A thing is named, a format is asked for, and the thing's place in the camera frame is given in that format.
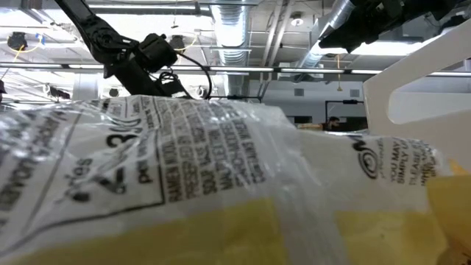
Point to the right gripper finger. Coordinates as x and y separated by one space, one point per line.
340 44
338 35

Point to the tan lid jar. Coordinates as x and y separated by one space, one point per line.
310 127

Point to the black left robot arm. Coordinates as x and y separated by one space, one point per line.
106 40

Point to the round ceiling sensor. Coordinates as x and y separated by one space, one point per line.
296 21

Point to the person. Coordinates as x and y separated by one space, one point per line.
333 123

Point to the long ceiling light strip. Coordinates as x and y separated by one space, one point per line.
239 68

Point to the yellow edged white ramen packet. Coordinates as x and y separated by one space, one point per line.
221 165

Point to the white plastic tray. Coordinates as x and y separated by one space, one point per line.
423 136

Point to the silver round air duct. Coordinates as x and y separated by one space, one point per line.
316 33
232 33

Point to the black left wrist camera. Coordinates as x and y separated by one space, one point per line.
158 51

